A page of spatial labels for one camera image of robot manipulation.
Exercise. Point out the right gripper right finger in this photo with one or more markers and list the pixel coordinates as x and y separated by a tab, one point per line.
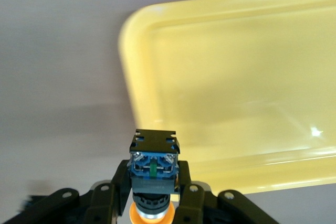
197	203

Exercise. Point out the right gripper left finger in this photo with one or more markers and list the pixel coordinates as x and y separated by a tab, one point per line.
105	203

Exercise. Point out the yellow push button switch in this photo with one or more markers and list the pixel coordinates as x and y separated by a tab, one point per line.
155	140

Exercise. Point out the yellow plastic tray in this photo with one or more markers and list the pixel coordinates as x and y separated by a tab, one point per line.
236	77

